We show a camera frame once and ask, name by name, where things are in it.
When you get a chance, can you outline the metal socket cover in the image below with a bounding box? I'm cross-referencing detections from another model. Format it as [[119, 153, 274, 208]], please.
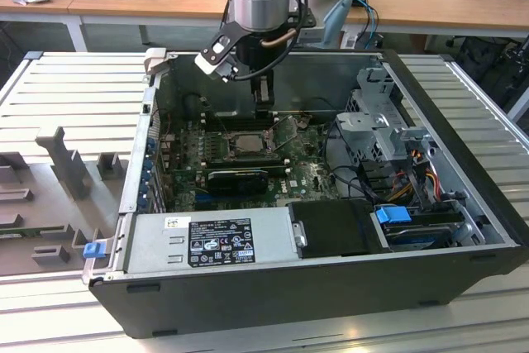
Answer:
[[269, 114, 302, 152]]

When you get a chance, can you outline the black RAM slot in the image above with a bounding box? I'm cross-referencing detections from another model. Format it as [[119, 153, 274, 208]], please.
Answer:
[[205, 164, 291, 177], [205, 110, 279, 122], [205, 119, 279, 131], [205, 154, 286, 166]]

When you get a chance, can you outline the CPU socket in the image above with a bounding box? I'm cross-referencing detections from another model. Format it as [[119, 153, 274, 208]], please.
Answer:
[[222, 129, 278, 160]]

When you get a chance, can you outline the black graphics card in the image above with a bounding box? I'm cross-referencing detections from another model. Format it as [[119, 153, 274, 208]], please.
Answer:
[[206, 169, 269, 197]]

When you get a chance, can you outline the green motherboard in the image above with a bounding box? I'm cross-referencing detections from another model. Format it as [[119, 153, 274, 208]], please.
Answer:
[[159, 111, 344, 213]]

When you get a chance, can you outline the grey metal drive cage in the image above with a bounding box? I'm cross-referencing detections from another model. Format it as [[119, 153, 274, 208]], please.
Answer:
[[334, 67, 439, 172]]

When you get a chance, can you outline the black plastic shroud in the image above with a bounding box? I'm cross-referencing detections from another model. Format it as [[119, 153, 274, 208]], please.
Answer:
[[287, 198, 392, 259]]

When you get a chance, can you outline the grey power supply with label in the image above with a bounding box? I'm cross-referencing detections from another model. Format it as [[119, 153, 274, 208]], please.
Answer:
[[119, 206, 307, 275]]

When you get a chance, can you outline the blue disk carrier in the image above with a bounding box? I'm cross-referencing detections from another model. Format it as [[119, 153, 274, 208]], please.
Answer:
[[374, 205, 412, 228]]

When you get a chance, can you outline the grey parts rack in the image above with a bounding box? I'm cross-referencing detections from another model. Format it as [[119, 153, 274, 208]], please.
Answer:
[[0, 125, 129, 275]]

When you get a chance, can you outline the hard disk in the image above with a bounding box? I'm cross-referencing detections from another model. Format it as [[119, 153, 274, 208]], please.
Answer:
[[382, 222, 454, 251]]

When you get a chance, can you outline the black open PC case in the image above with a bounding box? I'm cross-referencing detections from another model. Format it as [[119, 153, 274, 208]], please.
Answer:
[[82, 47, 529, 340]]

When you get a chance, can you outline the blue case latch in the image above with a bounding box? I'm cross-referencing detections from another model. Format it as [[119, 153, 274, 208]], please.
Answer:
[[82, 243, 104, 261]]

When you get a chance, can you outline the green RAM stick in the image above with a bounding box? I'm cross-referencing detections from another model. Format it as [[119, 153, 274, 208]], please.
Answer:
[[0, 225, 69, 241]]

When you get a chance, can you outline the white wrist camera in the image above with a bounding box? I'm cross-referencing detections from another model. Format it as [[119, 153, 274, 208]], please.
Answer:
[[193, 45, 241, 83]]

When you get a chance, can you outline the pale grey case handle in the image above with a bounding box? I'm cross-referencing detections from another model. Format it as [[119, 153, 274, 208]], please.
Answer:
[[143, 47, 167, 78]]

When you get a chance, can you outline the yellow red wire bundle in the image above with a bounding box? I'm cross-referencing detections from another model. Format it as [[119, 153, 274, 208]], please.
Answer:
[[388, 150, 441, 205]]

